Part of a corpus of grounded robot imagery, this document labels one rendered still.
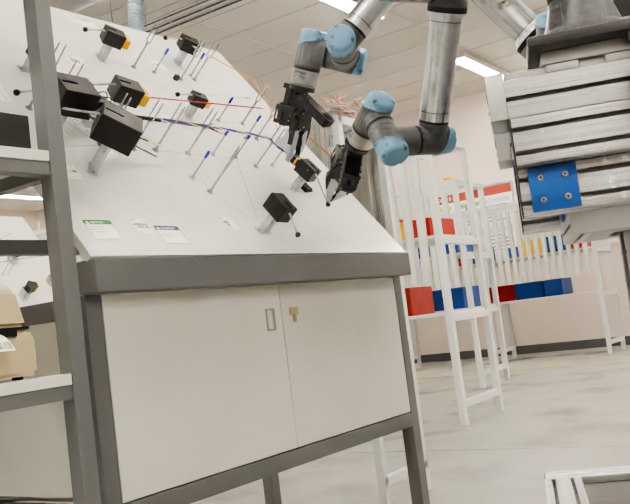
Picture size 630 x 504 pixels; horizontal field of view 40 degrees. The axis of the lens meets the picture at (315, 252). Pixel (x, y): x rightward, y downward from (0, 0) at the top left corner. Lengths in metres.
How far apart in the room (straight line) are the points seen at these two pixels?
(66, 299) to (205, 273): 0.37
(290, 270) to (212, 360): 0.33
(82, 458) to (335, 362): 0.87
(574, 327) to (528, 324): 0.56
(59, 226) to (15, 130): 0.18
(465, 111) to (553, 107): 9.52
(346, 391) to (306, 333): 0.22
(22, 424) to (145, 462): 0.27
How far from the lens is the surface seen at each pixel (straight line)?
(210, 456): 1.88
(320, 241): 2.26
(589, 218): 1.78
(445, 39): 2.14
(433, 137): 2.18
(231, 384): 1.94
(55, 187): 1.61
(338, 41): 2.22
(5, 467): 1.93
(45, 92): 1.65
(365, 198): 3.49
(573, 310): 10.59
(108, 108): 1.86
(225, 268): 1.89
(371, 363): 2.40
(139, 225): 1.82
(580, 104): 1.68
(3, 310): 1.59
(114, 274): 1.67
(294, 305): 2.14
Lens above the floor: 0.70
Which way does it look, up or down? 5 degrees up
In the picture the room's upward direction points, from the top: 7 degrees counter-clockwise
